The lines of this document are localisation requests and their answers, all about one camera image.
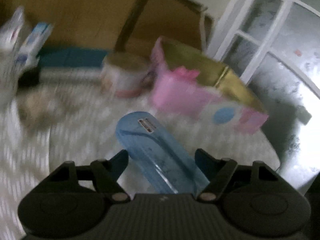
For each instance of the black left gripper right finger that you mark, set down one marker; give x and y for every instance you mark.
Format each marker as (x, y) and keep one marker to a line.
(253, 199)

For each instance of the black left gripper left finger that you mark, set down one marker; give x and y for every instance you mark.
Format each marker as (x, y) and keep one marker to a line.
(73, 199)

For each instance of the blue plastic pouch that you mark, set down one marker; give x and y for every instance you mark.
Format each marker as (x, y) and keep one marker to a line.
(163, 161)

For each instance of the pink soft item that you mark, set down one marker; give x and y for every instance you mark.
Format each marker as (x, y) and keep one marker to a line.
(183, 73)

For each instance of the white patterned table cloth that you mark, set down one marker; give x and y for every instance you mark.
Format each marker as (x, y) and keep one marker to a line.
(84, 131)

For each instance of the round pink white tin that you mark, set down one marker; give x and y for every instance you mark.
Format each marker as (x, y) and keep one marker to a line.
(125, 75)

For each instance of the pink gold metal tin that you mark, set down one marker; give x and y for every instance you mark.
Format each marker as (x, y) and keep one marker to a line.
(218, 96)

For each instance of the teal patterned cushion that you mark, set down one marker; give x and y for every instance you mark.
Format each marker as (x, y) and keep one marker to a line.
(72, 57)

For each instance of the white blue packet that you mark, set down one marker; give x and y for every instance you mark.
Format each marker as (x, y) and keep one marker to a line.
(30, 48)

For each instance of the white framed glass door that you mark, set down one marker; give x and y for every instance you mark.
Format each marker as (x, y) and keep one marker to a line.
(228, 27)

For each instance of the white plastic bag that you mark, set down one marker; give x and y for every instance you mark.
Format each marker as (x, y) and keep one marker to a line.
(10, 31)

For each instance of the large brown cardboard panel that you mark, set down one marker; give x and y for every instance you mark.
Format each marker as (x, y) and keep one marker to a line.
(79, 23)

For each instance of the brown tray leaning on wall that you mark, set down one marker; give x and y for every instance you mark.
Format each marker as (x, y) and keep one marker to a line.
(185, 21)

